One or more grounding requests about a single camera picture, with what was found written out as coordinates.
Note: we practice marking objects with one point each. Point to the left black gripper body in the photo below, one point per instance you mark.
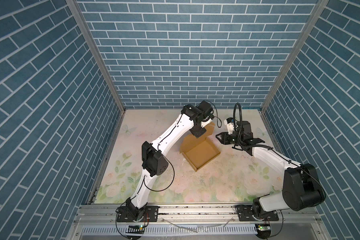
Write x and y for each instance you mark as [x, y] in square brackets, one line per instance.
[198, 130]

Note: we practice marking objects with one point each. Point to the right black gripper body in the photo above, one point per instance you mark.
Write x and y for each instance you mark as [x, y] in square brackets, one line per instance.
[233, 139]

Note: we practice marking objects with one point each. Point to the brown cardboard box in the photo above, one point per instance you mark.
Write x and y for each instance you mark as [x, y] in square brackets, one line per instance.
[200, 151]

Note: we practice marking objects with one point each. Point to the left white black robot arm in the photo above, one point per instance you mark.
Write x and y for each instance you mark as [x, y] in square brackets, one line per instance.
[154, 155]

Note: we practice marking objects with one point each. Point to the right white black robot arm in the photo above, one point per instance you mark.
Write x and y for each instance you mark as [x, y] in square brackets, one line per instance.
[301, 187]

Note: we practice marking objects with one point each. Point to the right green circuit board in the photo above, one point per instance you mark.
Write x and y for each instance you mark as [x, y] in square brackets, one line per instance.
[263, 228]

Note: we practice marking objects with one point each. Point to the green circuit board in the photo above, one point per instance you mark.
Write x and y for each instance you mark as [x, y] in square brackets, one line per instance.
[130, 230]
[263, 228]

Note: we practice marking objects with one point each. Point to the left green circuit board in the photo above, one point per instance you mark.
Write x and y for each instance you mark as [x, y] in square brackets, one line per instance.
[130, 230]

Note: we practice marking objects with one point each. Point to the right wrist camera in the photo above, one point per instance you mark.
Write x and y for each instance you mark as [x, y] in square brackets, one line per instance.
[234, 126]

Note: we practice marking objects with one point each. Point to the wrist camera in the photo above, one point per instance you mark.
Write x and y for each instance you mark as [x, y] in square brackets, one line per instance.
[207, 110]
[234, 126]

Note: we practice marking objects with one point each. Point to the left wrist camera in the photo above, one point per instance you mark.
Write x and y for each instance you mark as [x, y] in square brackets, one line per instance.
[207, 110]

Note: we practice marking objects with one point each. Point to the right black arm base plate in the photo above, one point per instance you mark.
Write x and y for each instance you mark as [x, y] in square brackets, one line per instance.
[248, 213]

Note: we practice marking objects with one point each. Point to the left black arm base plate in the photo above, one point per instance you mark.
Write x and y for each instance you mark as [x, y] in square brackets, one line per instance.
[128, 215]

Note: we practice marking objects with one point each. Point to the aluminium front rail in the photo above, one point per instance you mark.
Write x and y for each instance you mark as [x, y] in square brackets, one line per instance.
[98, 222]

